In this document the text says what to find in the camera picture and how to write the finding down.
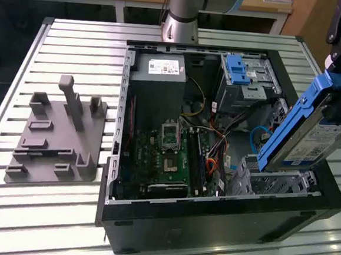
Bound green motherboard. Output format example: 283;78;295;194
117;116;227;204

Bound black graphics card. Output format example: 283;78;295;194
145;180;190;199

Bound black wire bundle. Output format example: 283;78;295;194
209;97;272;200

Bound yellow wires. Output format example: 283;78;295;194
179;76;208;119

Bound metal disk bay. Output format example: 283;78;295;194
227;151;319;203

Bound black PC case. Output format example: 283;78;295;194
92;37;341;255

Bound grey parts rack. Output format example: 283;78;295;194
3;70;112;193

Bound hard disk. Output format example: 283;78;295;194
255;65;341;179

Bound blue disk wire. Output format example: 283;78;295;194
249;124;275;157

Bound orange wire bundle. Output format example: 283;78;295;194
204;126;232;180

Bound blue plastic drive latch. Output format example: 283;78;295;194
223;54;253;87

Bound metal socket cover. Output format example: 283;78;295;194
159;118;182;152

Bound CPU socket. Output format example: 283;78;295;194
161;153;183;178

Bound black RAM slot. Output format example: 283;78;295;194
190;128;211;196
186;127;207;197
182;127;203;198
194;128;214;195

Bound grey metal drive cage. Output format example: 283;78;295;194
215;52;285;120

